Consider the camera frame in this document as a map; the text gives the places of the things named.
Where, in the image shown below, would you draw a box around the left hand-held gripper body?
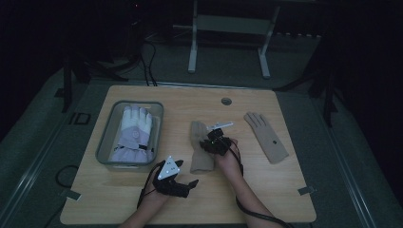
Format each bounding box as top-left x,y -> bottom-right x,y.
152,155 -> 192,200

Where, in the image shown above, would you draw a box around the black rectangular floor marker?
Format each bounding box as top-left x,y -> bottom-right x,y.
68,112 -> 92,125

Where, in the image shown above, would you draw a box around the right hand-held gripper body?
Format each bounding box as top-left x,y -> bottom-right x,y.
204,121 -> 235,157

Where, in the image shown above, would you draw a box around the black tripod stand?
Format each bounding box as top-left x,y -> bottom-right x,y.
274,47 -> 341,128
53,53 -> 142,114

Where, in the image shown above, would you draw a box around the grey tape piece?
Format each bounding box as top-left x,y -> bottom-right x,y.
297,185 -> 317,197
60,189 -> 83,201

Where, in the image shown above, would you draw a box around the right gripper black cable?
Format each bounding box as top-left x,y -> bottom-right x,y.
229,140 -> 297,228

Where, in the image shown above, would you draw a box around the person's left hand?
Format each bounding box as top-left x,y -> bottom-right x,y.
140,186 -> 173,211

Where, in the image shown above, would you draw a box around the black floor cables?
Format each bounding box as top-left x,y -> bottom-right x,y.
139,37 -> 159,87

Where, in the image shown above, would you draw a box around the black cable loop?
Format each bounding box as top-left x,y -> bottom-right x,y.
54,164 -> 80,189

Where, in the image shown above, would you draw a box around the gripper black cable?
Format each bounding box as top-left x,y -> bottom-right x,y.
136,161 -> 166,210
229,140 -> 297,228

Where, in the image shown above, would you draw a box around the beige knit glove dark dot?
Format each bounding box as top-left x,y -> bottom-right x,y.
243,111 -> 290,164

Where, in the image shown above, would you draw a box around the white metal stand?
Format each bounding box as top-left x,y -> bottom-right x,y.
172,0 -> 281,80

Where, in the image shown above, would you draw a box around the clear plastic bin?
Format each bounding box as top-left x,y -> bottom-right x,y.
95,100 -> 164,172

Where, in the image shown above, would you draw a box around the purple and white ski glove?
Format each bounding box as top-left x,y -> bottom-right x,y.
108,104 -> 155,163

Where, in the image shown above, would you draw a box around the plain beige knit glove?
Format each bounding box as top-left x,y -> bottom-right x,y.
189,120 -> 217,175

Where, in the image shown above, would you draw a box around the person's right hand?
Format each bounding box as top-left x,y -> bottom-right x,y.
213,137 -> 244,174

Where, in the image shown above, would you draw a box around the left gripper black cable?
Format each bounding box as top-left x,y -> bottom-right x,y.
136,161 -> 166,210

